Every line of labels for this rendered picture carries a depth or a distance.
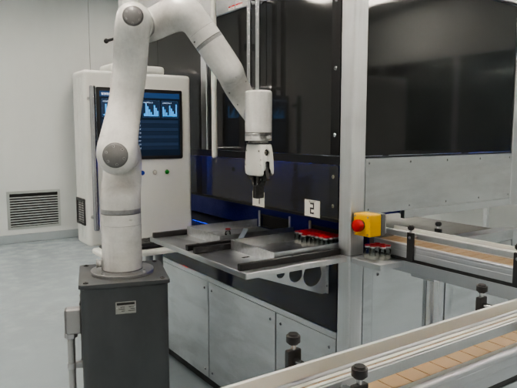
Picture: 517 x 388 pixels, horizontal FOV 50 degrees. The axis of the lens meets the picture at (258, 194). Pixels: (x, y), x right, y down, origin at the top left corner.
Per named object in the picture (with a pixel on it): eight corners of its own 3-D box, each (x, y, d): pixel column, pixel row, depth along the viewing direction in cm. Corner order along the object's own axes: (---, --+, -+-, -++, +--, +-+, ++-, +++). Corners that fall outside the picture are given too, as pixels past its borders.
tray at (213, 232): (256, 226, 240) (256, 219, 240) (293, 235, 219) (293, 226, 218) (187, 234, 221) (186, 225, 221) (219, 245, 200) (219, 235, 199)
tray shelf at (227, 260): (250, 229, 244) (250, 225, 244) (363, 259, 187) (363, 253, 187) (149, 241, 217) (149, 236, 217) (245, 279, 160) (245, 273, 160)
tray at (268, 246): (305, 239, 212) (305, 229, 212) (353, 250, 191) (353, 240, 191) (231, 249, 193) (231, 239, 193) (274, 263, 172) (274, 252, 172)
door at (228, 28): (209, 149, 257) (208, 20, 251) (267, 152, 219) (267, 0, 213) (208, 149, 257) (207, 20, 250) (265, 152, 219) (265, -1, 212)
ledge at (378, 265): (380, 257, 189) (380, 252, 188) (410, 265, 178) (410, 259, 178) (351, 262, 181) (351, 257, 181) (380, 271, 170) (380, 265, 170)
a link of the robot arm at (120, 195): (98, 215, 161) (95, 134, 159) (106, 207, 179) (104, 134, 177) (139, 215, 163) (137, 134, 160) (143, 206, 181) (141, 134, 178)
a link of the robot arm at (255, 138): (278, 132, 170) (278, 142, 170) (261, 132, 177) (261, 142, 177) (255, 132, 165) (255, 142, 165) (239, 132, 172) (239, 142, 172)
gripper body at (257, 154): (278, 139, 169) (277, 175, 170) (258, 139, 178) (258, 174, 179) (258, 139, 165) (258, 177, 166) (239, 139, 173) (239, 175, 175)
